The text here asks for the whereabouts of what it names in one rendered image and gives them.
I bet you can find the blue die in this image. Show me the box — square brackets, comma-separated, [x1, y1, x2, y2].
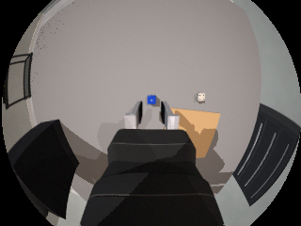
[148, 95, 156, 105]

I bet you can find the white die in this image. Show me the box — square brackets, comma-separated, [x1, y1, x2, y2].
[196, 92, 205, 101]

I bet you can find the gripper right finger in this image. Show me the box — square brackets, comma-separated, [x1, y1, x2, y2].
[161, 102, 180, 129]

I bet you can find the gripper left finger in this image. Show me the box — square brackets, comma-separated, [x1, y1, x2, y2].
[124, 101, 143, 129]

